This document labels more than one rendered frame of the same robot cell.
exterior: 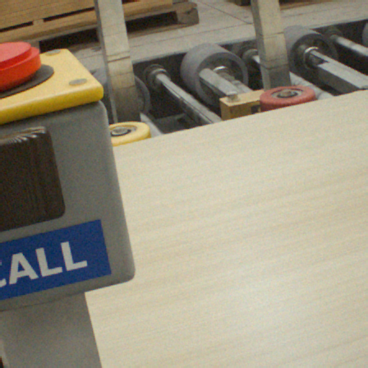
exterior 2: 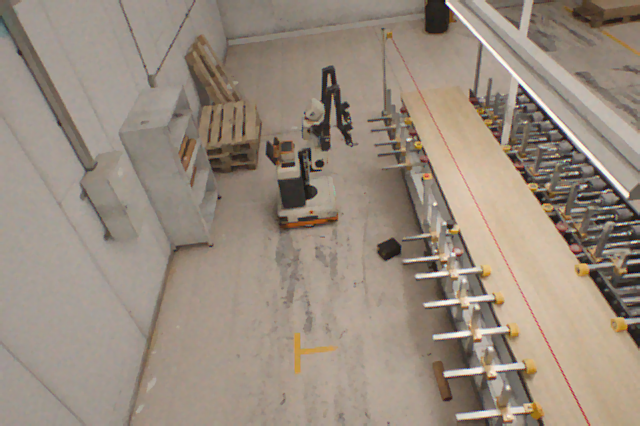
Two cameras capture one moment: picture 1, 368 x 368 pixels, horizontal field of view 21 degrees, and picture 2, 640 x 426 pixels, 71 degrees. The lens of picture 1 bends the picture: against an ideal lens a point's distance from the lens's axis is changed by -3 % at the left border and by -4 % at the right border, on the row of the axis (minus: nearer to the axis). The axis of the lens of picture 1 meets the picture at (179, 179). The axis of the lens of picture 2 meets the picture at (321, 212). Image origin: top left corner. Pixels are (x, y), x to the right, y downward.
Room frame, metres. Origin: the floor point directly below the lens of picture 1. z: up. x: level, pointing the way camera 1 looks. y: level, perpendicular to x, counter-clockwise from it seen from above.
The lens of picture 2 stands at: (0.20, -2.93, 3.45)
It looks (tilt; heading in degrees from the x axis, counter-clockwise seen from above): 40 degrees down; 105
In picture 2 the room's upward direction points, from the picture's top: 9 degrees counter-clockwise
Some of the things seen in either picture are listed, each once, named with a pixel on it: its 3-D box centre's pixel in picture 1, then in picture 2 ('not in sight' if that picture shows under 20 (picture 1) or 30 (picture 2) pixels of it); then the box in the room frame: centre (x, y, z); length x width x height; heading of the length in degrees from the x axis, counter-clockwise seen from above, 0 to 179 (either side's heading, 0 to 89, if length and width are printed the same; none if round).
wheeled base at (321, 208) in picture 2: not in sight; (306, 200); (-0.97, 1.00, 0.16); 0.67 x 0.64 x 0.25; 12
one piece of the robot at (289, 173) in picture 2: not in sight; (293, 172); (-1.07, 0.98, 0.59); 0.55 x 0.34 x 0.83; 102
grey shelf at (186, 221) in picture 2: not in sight; (178, 170); (-2.28, 0.76, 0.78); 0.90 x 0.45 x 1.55; 102
